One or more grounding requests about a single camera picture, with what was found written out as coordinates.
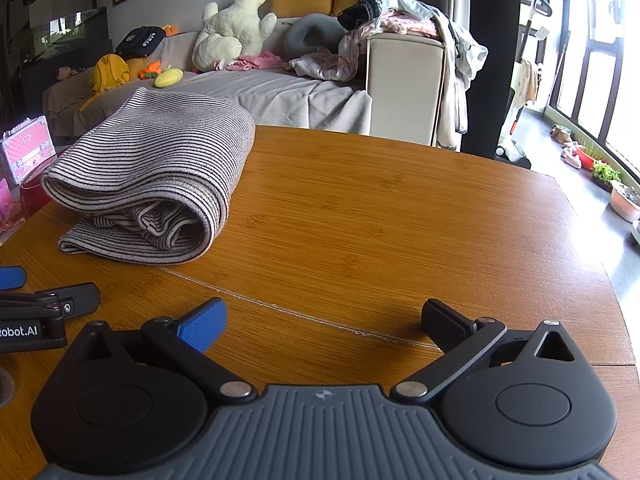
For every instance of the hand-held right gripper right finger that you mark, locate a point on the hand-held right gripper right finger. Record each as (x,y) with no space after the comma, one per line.
(442,322)

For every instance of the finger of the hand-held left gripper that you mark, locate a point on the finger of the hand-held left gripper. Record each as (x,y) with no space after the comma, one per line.
(11,277)
(80,297)

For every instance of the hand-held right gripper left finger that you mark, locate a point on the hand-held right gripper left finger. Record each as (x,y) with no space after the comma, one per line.
(202,325)

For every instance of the grey striped knit garment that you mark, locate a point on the grey striped knit garment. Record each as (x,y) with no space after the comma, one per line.
(160,160)

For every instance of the pile of mixed clothes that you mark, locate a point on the pile of mixed clothes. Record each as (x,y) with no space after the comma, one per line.
(425,25)

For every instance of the red plastic stool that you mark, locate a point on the red plastic stool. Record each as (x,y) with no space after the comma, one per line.
(35,192)

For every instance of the pink storage case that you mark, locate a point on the pink storage case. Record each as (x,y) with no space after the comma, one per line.
(25,150)

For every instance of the pale pink shoes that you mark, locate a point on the pale pink shoes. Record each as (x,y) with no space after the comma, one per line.
(571,155)

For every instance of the small brown plush toy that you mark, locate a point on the small brown plush toy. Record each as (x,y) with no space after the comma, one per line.
(67,72)

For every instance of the red flower pot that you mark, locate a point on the red flower pot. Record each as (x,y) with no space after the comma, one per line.
(586,159)

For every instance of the pink basin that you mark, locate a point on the pink basin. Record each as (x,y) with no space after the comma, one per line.
(626,202)

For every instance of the tray of green plants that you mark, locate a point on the tray of green plants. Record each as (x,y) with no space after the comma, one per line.
(606,174)

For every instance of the brown shoes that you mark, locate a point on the brown shoes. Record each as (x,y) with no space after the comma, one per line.
(561,135)

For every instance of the orange plush toy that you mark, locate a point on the orange plush toy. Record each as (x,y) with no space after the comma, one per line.
(150,71)

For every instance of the small yellow plush toy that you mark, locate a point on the small yellow plush toy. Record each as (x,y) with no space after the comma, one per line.
(169,77)

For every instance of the grey covered sofa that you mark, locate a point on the grey covered sofa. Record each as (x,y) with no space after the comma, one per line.
(300,100)

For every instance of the glass fish tank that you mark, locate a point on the glass fish tank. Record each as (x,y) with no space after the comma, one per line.
(70,35)

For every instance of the beige hanging cloth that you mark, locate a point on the beige hanging cloth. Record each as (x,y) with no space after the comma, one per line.
(530,80)

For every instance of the black cap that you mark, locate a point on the black cap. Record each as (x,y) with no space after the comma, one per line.
(140,41)

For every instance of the pink clothing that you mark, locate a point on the pink clothing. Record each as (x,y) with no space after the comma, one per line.
(255,61)

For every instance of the pale pink crumpled cloth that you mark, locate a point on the pale pink crumpled cloth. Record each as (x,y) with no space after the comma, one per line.
(325,67)

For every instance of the white duck plush toy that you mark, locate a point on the white duck plush toy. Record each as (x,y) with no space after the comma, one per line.
(230,30)

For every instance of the black framed window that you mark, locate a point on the black framed window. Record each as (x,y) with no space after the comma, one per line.
(595,60)

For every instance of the grey neck pillow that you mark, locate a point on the grey neck pillow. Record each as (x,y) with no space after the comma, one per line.
(302,35)

